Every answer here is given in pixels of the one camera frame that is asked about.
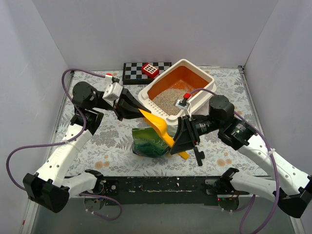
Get green litter bag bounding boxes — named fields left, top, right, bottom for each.
left=132, top=127, right=169, bottom=158

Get white orange litter box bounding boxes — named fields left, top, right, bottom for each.
left=138, top=59, right=216, bottom=132

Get purple cable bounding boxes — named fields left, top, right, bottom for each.
left=184, top=88, right=280, bottom=234
left=6, top=69, right=122, bottom=221

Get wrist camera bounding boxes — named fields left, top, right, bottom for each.
left=175, top=98, right=192, bottom=117
left=103, top=82, right=123, bottom=101

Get black white checkerboard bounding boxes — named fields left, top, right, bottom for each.
left=122, top=62, right=172, bottom=85

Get black bag clip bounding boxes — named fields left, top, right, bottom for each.
left=193, top=146, right=205, bottom=167

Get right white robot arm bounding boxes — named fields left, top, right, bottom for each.
left=170, top=95, right=312, bottom=218

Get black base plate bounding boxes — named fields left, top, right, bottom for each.
left=99, top=176, right=232, bottom=206

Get yellow plastic scoop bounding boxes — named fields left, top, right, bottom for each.
left=141, top=110, right=175, bottom=154

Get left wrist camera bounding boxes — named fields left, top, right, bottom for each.
left=103, top=82, right=123, bottom=101

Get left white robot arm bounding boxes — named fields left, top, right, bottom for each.
left=23, top=81, right=148, bottom=213

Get red white grid block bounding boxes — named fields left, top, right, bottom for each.
left=141, top=63, right=159, bottom=79

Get floral tablecloth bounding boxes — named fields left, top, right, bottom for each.
left=55, top=66, right=267, bottom=176

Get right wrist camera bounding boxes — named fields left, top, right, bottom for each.
left=175, top=98, right=192, bottom=117

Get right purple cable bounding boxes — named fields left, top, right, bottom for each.
left=184, top=88, right=280, bottom=234

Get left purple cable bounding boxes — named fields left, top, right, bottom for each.
left=6, top=69, right=122, bottom=221

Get cat litter pile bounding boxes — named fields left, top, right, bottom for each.
left=153, top=88, right=188, bottom=116

